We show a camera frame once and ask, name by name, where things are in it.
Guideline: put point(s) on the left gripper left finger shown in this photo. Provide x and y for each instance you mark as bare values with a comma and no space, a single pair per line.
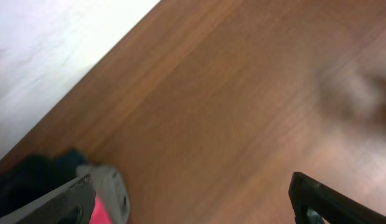
73,202

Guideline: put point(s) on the black polo shirt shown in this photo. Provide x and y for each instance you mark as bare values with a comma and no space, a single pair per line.
35,176

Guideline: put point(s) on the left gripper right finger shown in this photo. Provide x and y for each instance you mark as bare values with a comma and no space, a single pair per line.
314,202

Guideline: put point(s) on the red printed t-shirt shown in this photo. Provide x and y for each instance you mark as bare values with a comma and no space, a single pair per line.
99,214

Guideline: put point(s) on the grey folded garment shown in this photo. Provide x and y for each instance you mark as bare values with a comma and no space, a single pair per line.
110,188

